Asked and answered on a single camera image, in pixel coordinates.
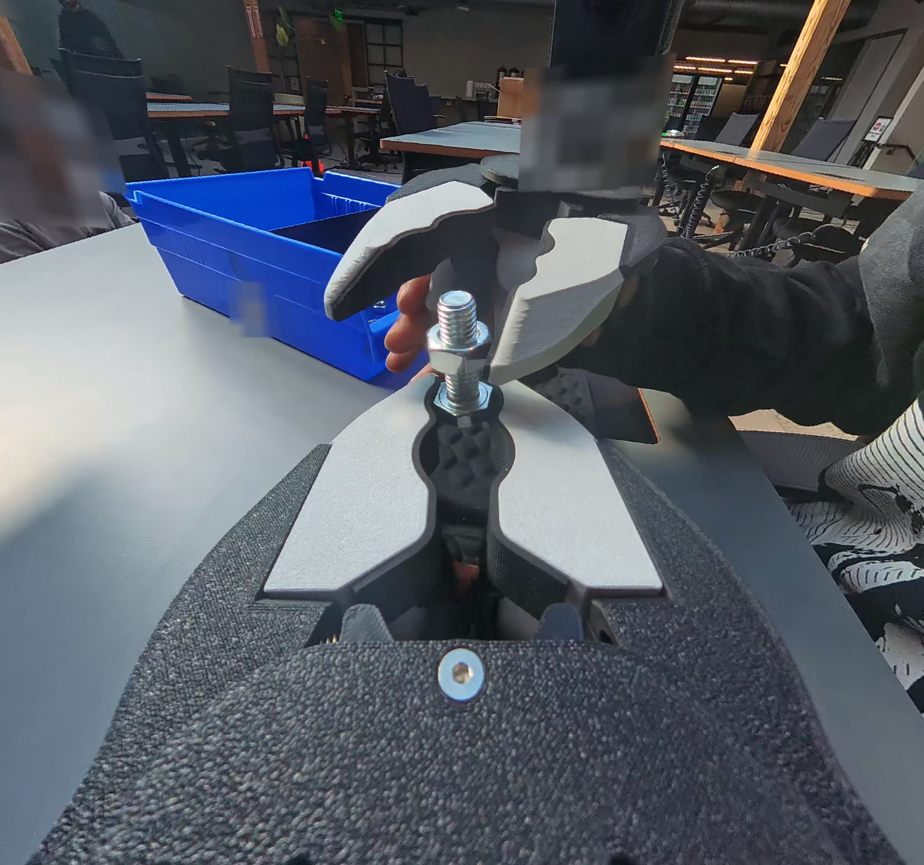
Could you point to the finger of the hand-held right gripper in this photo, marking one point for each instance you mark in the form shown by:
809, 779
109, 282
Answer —
404, 229
570, 294

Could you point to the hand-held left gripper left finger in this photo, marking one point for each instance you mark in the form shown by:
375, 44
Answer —
346, 518

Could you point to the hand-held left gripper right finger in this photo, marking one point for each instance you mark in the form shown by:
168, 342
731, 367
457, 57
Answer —
570, 518

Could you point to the silver bolt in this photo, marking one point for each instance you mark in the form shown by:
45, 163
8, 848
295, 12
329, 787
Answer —
457, 309

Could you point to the blue plastic bin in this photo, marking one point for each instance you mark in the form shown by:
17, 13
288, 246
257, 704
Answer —
216, 258

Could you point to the person's right forearm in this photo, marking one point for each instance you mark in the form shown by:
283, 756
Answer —
794, 345

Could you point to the person's right hand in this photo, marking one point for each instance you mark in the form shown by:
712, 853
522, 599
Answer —
671, 331

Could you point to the black bin divider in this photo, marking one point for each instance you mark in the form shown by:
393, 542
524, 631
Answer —
317, 233

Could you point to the grey wood-edged table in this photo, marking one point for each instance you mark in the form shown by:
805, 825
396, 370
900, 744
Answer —
455, 139
794, 168
216, 110

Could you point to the black honeycomb wrist rest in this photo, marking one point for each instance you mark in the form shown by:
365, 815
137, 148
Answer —
465, 460

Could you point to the drinks refrigerator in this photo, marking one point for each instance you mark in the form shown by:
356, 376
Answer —
696, 103

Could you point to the wooden box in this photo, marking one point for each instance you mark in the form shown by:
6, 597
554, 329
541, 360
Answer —
511, 98

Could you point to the green exit sign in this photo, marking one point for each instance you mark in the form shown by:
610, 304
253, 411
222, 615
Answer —
337, 18

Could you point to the dark mesh chair seat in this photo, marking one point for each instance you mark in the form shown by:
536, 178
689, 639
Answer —
794, 460

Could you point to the person's patterned clothing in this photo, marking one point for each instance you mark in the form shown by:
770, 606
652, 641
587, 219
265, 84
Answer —
866, 518

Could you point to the grey fleece garment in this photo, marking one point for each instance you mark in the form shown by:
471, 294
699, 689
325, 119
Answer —
895, 287

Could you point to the wooden support post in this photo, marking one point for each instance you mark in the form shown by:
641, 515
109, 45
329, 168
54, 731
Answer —
249, 6
816, 49
13, 49

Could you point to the red and white post sign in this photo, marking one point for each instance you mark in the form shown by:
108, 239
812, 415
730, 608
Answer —
252, 20

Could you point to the red and white wall sign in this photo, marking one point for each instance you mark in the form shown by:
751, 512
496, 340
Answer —
879, 130

